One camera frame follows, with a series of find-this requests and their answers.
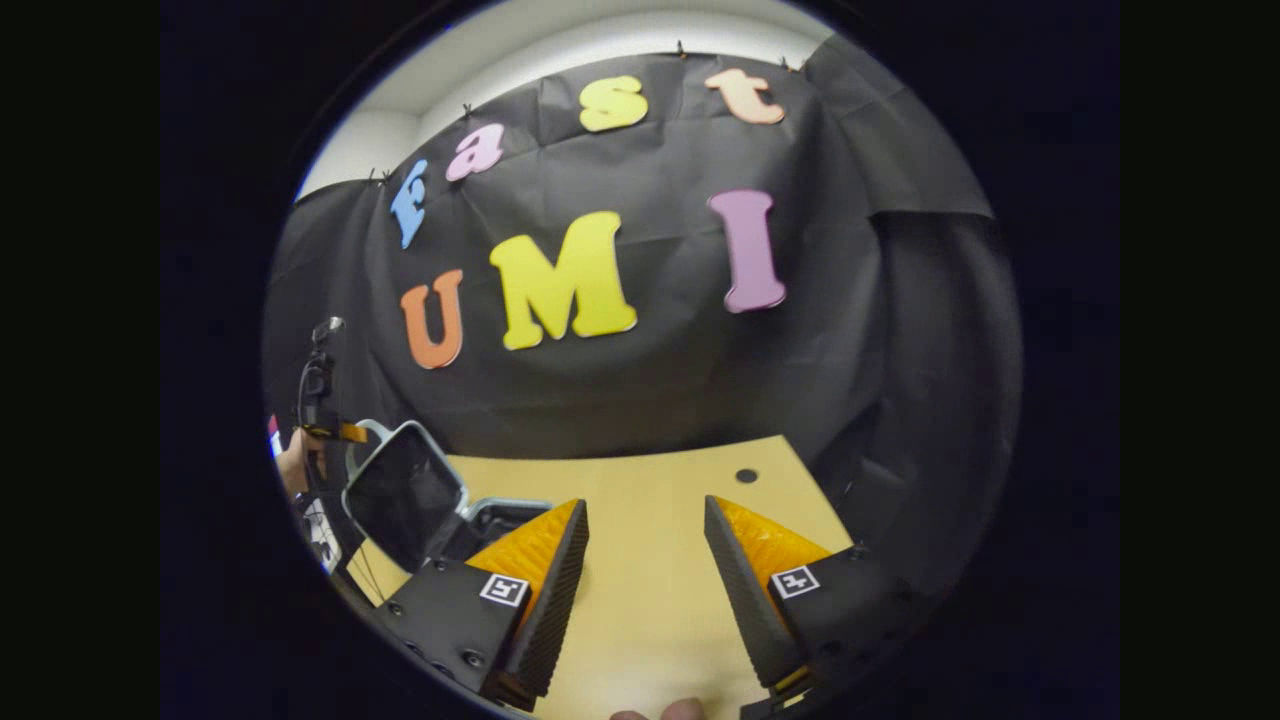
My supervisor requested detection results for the black backdrop cloth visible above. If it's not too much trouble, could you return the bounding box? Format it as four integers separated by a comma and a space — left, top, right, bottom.
262, 35, 1023, 601

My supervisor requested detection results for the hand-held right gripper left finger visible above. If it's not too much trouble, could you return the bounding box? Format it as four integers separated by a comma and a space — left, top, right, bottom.
374, 497, 591, 714

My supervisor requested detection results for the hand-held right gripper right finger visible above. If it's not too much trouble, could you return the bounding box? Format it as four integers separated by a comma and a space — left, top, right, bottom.
702, 494, 933, 720

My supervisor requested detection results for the light blue small suitcase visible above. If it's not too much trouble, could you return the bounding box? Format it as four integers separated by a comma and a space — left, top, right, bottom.
341, 418, 557, 601

